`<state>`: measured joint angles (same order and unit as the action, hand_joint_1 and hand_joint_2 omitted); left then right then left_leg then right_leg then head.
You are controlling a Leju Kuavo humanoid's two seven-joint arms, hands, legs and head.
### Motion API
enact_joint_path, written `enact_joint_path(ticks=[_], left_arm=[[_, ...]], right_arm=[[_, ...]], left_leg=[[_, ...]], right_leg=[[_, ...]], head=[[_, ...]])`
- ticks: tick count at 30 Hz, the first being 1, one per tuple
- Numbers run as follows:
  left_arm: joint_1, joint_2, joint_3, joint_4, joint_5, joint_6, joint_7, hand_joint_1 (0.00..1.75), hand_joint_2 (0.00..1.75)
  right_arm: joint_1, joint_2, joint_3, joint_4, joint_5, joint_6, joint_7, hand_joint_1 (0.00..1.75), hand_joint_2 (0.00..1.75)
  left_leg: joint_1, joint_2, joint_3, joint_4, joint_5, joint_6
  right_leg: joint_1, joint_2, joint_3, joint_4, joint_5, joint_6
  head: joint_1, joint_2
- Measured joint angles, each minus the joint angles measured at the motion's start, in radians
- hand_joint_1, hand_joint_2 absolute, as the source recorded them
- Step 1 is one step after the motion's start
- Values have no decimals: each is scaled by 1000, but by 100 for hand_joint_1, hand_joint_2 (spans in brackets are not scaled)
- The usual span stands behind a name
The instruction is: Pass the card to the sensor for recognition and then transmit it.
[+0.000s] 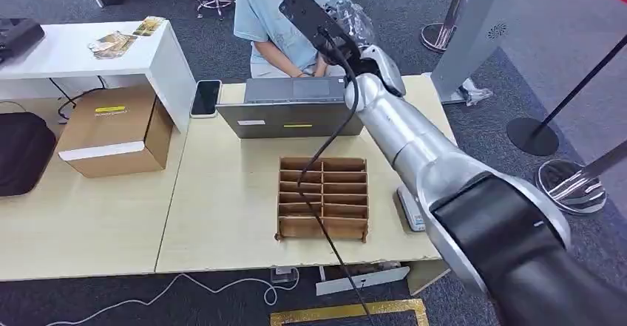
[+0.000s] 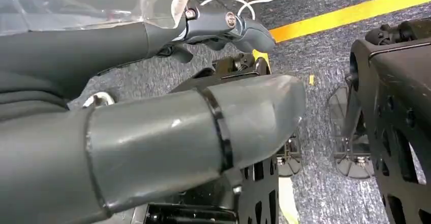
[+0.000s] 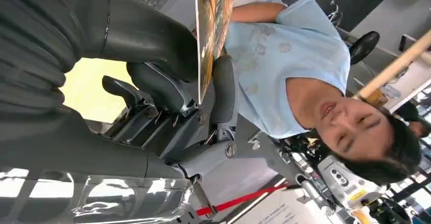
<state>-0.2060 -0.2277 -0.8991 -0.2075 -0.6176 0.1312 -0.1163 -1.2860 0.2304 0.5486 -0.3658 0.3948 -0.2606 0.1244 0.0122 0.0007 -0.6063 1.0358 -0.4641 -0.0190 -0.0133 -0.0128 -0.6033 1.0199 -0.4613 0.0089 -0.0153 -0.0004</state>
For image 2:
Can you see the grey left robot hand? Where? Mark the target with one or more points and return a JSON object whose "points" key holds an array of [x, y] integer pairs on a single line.
{"points": [[151, 148]]}

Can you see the small yellow tape scrap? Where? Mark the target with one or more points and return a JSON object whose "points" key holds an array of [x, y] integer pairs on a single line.
{"points": [[311, 79]]}

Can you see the ribbed grey left robot arm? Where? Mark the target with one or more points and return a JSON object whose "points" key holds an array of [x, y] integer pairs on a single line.
{"points": [[23, 96]]}

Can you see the white round object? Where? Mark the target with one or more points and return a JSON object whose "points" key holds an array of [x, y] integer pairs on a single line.
{"points": [[101, 98]]}

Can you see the yellow floor tape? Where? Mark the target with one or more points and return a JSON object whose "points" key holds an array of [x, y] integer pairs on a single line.
{"points": [[353, 12]]}

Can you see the clear plastic card sleeve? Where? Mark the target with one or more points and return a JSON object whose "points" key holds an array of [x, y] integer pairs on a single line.
{"points": [[84, 3]]}

